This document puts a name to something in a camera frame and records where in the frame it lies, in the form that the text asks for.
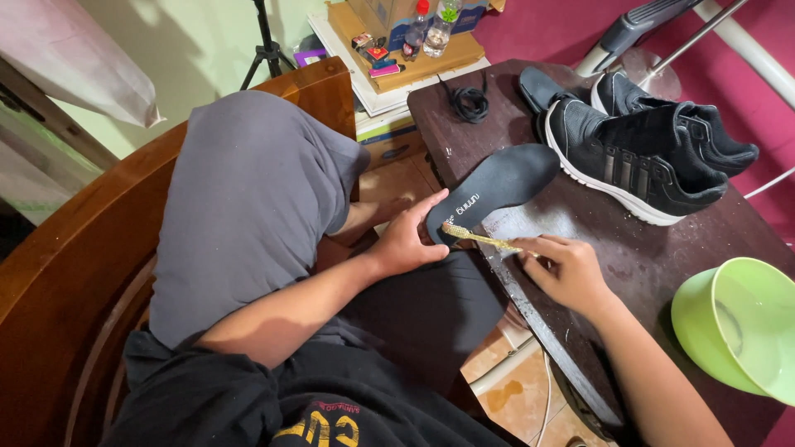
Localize black tripod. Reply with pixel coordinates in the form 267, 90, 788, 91
240, 0, 298, 92

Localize clear plastic water bottle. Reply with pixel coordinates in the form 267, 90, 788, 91
422, 0, 464, 59

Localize person's black shirt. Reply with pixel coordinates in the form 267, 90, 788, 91
98, 326, 529, 447

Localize blue and white carton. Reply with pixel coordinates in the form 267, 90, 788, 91
355, 113, 428, 172

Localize red capped cola bottle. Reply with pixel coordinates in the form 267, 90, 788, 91
401, 0, 431, 62

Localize blue cardboard box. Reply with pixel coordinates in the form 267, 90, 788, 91
347, 0, 493, 52

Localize white cable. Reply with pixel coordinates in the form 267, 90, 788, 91
742, 165, 795, 201

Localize grey appliance handle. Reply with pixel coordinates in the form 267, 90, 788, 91
574, 0, 706, 79

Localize brown wooden chair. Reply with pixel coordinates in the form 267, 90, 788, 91
0, 56, 359, 447

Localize black striped sneaker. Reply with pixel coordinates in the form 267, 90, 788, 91
537, 94, 729, 227

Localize black printed shoe insole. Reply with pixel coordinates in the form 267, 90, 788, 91
425, 143, 561, 247

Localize person's left hand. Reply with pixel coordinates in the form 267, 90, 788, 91
366, 189, 451, 280

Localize person's right hand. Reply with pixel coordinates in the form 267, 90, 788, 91
509, 234, 615, 318

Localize metal pole with round base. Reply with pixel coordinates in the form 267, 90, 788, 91
611, 0, 751, 102

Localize plain black shoe insole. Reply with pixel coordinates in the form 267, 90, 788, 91
518, 66, 575, 116

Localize white pipe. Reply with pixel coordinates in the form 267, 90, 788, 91
692, 0, 795, 111

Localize black shoelace bundle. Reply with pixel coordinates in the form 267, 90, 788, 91
436, 73, 491, 124

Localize yellow toothbrush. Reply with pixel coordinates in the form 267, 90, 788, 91
440, 223, 541, 259

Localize person's grey shorts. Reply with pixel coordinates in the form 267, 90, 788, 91
148, 90, 510, 398

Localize black mesh sneaker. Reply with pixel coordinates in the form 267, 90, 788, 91
590, 70, 760, 178

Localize green plastic bowl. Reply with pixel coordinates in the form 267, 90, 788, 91
670, 257, 795, 407

